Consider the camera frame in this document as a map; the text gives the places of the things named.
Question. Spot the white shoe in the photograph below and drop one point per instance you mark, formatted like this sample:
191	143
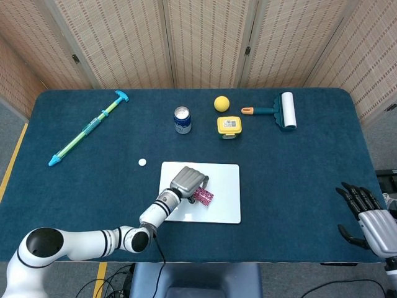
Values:
391	201

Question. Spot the pink patterned packet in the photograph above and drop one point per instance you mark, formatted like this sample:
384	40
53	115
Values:
205	196

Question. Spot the yellow floor tape strip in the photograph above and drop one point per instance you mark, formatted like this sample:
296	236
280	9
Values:
100	279
14	159

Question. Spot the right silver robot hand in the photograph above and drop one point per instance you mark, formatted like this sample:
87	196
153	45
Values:
380	229

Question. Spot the teal lint roller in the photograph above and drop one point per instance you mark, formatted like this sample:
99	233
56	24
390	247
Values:
287	108

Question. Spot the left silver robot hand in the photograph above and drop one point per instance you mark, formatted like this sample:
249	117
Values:
187	180

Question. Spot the white round magnet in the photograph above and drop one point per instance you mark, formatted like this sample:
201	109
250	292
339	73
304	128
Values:
142	161

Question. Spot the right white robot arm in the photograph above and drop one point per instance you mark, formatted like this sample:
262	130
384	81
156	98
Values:
391	276

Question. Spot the yellow foam ball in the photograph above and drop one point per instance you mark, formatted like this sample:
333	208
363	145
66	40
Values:
222	103

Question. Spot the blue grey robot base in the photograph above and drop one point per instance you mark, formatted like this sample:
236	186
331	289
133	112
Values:
201	276

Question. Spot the dark blue table cloth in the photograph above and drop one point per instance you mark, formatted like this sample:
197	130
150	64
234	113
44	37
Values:
279	186

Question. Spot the green blue water gun toy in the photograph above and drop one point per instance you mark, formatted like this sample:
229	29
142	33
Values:
83	132

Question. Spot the blue soda can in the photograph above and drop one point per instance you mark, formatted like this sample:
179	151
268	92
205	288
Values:
182	122

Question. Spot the black screen hinge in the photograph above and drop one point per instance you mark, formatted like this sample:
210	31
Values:
247	51
75	58
390	107

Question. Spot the green container yellow lid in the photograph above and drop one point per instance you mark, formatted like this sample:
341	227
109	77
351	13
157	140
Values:
229	125

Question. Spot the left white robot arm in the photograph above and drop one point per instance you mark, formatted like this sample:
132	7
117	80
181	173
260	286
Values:
87	245

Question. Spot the white rectangular board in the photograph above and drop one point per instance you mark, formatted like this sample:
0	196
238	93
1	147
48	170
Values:
223	186

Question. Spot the bamboo folding screen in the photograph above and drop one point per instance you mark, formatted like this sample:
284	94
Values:
124	46

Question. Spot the black floor equipment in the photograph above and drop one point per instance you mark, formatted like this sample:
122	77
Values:
387	178

